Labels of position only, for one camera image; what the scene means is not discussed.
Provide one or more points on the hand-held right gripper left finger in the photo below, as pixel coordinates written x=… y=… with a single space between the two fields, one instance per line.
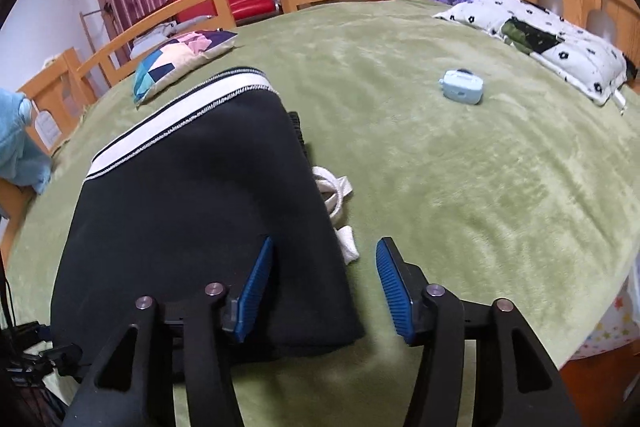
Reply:
x=255 y=292

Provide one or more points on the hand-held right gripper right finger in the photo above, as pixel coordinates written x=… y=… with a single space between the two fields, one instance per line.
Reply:
x=392 y=292

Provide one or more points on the white flower print pillow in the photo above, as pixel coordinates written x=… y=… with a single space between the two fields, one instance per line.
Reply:
x=575 y=52

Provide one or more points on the light blue fleece cloth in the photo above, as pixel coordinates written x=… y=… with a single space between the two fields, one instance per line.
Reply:
x=15 y=142

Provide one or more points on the wooden ladder rack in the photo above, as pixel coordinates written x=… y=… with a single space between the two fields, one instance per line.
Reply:
x=87 y=32

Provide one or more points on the black pants with white stripes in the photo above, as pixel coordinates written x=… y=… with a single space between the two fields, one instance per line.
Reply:
x=190 y=207

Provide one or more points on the star print sheet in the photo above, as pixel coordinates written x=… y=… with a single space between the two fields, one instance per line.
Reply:
x=615 y=322

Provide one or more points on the geometric patchwork pillow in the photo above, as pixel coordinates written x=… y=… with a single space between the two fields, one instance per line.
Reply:
x=170 y=62

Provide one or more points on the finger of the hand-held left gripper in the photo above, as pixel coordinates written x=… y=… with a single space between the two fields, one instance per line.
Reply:
x=62 y=354

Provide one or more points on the green fleece blanket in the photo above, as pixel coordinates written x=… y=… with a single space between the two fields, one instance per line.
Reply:
x=450 y=182

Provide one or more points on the small light blue case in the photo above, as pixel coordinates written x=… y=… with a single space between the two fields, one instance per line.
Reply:
x=462 y=87

